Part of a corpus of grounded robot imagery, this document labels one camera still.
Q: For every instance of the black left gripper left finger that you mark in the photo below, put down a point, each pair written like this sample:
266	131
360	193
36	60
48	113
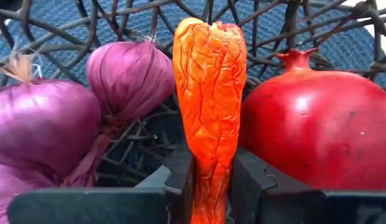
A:
87	207

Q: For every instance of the red pomegranate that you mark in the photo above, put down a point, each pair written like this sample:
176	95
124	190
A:
320	124

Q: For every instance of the red chili pepper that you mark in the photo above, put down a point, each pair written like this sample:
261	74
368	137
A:
209	109

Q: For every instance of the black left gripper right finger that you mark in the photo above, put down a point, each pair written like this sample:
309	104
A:
273	205

